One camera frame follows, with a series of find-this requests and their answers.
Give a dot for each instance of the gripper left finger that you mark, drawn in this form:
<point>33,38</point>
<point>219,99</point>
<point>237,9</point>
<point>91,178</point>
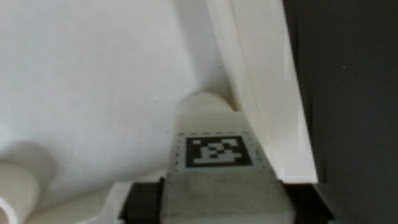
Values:
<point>134,204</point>

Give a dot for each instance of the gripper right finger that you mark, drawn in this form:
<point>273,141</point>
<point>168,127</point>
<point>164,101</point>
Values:
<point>312,209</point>

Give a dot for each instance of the white table leg with tag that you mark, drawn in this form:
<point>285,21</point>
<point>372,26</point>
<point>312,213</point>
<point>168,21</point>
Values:
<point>221,189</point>

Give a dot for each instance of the white square table top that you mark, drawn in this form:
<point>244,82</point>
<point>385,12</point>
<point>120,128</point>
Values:
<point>104,60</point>

